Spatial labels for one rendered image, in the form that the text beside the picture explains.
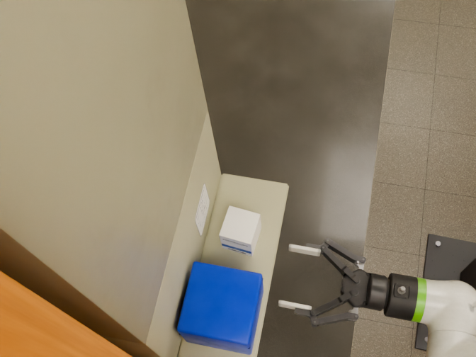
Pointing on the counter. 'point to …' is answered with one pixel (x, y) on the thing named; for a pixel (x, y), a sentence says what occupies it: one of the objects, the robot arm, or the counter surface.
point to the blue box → (221, 307)
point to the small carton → (240, 231)
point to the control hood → (270, 198)
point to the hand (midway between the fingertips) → (290, 275)
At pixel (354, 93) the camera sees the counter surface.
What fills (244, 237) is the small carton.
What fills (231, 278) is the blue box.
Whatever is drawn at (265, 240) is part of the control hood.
